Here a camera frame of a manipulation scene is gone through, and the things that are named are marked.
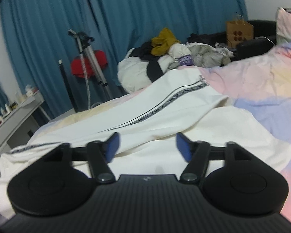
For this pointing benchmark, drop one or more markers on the brown paper bag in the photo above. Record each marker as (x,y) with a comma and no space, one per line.
(240,30)

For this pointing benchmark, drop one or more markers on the black bag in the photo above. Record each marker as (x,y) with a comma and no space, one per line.
(253,48)

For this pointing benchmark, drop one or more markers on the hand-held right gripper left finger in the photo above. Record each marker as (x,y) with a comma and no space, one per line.
(112,148)

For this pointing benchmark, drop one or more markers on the black headboard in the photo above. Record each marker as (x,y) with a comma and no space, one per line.
(262,28)

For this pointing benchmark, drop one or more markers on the pastel bed quilt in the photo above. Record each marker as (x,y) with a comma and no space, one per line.
(264,82)

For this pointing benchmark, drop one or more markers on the red cloth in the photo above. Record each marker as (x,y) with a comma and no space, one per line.
(99,60)

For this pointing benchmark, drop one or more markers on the black garment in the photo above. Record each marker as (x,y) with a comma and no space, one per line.
(206,38)

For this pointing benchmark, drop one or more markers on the grey white garment purple label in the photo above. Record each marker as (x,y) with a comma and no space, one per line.
(203,54)

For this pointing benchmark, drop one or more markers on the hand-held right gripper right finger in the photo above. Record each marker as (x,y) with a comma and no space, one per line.
(183,148)

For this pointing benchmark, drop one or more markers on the white dressing table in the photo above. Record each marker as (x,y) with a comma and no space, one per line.
(14,123)

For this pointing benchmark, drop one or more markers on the mustard yellow garment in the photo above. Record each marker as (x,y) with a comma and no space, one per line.
(163,41)

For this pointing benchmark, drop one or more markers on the white and black jacket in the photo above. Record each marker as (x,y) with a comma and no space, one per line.
(133,72)

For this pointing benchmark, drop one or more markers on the white striped pants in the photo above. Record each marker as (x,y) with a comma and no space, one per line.
(184,102)

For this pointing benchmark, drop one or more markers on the blue curtain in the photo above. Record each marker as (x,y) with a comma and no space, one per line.
(34,41)
(160,4)

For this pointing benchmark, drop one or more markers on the pastel pillow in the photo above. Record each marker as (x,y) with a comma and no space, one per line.
(288,24)

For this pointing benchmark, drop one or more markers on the garment steamer stand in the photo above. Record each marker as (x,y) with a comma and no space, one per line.
(97,65)

